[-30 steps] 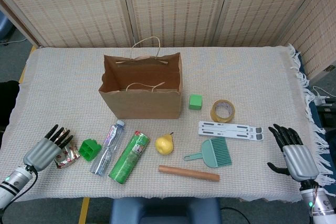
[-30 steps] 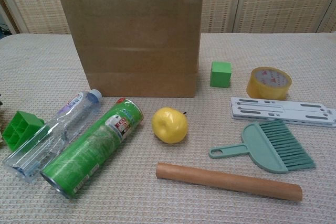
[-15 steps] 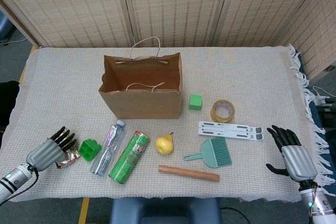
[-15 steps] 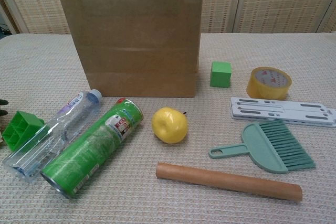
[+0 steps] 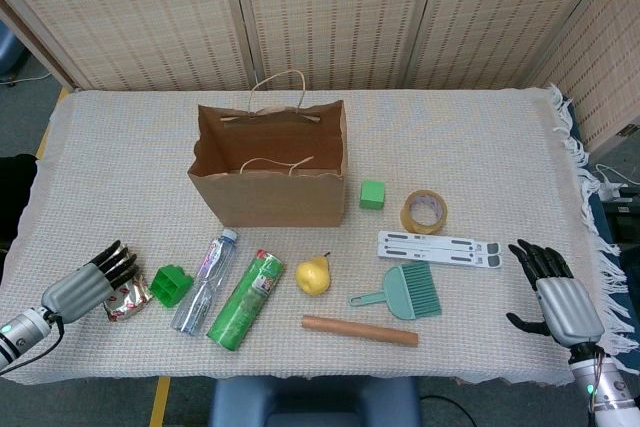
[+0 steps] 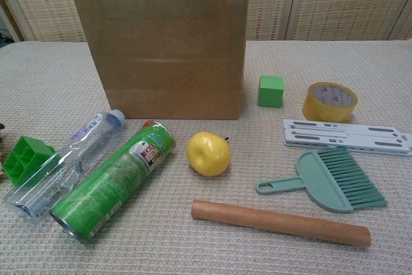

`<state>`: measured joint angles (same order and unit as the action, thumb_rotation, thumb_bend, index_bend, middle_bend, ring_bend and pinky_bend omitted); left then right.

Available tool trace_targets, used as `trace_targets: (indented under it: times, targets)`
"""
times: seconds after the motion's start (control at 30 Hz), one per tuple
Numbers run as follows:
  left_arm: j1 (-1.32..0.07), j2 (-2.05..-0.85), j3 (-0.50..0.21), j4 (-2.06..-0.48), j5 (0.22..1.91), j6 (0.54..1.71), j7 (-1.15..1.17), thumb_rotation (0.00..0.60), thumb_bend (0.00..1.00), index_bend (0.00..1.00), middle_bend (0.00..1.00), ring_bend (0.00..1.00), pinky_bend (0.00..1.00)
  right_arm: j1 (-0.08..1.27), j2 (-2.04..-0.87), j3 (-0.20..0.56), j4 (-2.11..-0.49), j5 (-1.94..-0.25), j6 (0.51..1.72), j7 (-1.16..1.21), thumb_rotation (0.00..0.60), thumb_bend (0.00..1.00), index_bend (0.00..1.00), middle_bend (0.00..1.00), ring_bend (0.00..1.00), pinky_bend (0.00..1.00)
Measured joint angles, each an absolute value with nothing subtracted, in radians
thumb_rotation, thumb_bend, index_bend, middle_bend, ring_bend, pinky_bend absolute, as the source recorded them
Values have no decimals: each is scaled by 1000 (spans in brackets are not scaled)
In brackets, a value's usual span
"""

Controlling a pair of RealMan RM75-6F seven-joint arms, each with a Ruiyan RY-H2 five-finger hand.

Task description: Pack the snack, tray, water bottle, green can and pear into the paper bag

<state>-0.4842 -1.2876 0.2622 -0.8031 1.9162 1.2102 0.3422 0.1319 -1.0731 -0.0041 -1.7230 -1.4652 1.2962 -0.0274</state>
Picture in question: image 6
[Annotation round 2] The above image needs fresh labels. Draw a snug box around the green chips can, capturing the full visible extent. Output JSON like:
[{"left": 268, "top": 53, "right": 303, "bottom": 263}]
[{"left": 48, "top": 120, "right": 177, "bottom": 245}]

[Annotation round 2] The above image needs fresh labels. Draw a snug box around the clear plastic water bottle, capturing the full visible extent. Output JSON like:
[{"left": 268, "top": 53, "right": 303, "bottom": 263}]
[{"left": 3, "top": 109, "right": 126, "bottom": 225}]

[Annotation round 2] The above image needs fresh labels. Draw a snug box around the green plastic grid box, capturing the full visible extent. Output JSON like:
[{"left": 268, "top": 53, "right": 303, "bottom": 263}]
[{"left": 2, "top": 135, "right": 55, "bottom": 187}]

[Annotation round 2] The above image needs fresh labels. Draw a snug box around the brown paper bag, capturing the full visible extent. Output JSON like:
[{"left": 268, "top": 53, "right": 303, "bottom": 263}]
[{"left": 66, "top": 0, "right": 250, "bottom": 120}]

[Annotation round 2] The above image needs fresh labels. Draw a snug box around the yellow apple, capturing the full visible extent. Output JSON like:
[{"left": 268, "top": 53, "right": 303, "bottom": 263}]
[{"left": 185, "top": 131, "right": 231, "bottom": 178}]

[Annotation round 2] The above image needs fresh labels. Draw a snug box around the green cube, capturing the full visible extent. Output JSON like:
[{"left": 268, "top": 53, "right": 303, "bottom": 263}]
[{"left": 257, "top": 75, "right": 286, "bottom": 108}]

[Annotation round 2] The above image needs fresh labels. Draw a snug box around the yellow packing tape roll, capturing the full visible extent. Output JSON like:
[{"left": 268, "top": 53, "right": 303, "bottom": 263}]
[{"left": 301, "top": 82, "right": 359, "bottom": 124}]

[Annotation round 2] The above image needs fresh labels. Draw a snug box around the wooden rolling pin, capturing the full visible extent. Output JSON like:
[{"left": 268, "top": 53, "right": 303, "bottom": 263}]
[{"left": 191, "top": 199, "right": 372, "bottom": 249}]

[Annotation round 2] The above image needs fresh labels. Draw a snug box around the teal mini brush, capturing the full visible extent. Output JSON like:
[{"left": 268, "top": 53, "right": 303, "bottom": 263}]
[{"left": 256, "top": 147, "right": 388, "bottom": 214}]

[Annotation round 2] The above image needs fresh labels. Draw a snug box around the white woven tablecloth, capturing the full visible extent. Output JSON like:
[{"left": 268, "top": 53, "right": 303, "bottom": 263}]
[{"left": 0, "top": 40, "right": 412, "bottom": 275}]

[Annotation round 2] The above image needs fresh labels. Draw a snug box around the woven folding screen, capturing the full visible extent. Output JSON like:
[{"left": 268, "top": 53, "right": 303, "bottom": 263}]
[{"left": 0, "top": 0, "right": 412, "bottom": 43}]

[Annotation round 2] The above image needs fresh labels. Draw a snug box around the grey plastic bracket plate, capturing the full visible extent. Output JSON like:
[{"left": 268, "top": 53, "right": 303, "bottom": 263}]
[{"left": 281, "top": 119, "right": 412, "bottom": 158}]

